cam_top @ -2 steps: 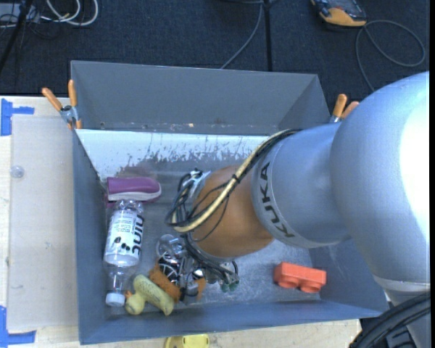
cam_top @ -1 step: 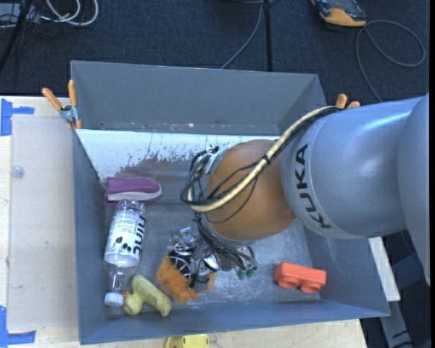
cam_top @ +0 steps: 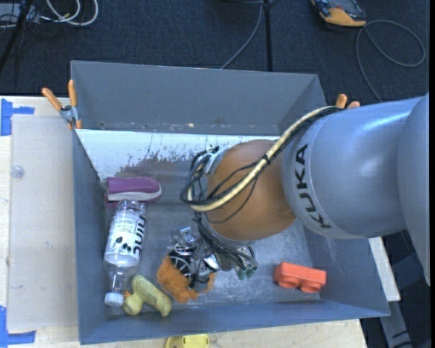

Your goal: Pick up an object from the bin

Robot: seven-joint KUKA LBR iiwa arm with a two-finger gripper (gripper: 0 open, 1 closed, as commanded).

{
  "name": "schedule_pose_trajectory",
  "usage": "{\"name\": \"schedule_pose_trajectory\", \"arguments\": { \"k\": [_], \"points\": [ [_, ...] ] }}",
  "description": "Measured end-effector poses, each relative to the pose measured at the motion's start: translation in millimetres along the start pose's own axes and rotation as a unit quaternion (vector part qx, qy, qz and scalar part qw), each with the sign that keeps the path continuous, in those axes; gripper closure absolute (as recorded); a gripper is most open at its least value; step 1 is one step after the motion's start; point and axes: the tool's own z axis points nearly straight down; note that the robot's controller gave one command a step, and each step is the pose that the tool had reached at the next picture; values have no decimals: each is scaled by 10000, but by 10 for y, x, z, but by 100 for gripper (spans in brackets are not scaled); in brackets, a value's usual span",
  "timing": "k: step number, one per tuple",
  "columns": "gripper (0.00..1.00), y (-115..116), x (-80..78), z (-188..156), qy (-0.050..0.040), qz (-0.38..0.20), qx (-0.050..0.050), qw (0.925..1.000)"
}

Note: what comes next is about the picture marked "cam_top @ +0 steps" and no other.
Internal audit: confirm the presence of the orange toy brick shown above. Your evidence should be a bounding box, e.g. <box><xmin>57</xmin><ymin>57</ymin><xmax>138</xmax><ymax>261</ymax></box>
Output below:
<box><xmin>273</xmin><ymin>261</ymin><xmax>328</xmax><ymax>294</ymax></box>

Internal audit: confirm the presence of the clear plastic bottle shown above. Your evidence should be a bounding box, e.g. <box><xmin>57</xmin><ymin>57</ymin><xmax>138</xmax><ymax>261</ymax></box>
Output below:
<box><xmin>103</xmin><ymin>199</ymin><xmax>147</xmax><ymax>307</ymax></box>

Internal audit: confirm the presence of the orange fluffy toy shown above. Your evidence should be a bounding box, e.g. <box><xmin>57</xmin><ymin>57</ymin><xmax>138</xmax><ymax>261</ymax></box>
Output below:
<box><xmin>156</xmin><ymin>255</ymin><xmax>215</xmax><ymax>305</ymax></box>

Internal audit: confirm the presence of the pale flat board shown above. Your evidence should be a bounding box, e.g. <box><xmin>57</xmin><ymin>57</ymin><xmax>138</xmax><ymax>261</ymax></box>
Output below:
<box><xmin>6</xmin><ymin>115</ymin><xmax>78</xmax><ymax>335</ymax></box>

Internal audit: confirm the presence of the black and white round thing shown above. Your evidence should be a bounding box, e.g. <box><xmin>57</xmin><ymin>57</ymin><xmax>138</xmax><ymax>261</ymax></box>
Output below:
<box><xmin>167</xmin><ymin>247</ymin><xmax>197</xmax><ymax>279</ymax></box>

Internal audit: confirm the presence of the purple and white shoe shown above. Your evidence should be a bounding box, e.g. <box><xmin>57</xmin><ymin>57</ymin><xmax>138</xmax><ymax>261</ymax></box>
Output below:
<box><xmin>106</xmin><ymin>176</ymin><xmax>162</xmax><ymax>204</ymax></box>

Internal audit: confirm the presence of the grey metal bin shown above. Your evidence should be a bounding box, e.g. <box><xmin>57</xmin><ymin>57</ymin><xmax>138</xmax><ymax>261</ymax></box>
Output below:
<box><xmin>70</xmin><ymin>60</ymin><xmax>392</xmax><ymax>346</ymax></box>

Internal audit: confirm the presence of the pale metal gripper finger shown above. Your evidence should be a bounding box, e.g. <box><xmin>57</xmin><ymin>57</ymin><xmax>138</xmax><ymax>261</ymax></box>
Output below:
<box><xmin>170</xmin><ymin>226</ymin><xmax>201</xmax><ymax>250</ymax></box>

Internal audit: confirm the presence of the yellow rubber duck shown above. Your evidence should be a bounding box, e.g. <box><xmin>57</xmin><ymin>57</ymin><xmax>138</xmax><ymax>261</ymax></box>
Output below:
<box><xmin>122</xmin><ymin>274</ymin><xmax>173</xmax><ymax>318</ymax></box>

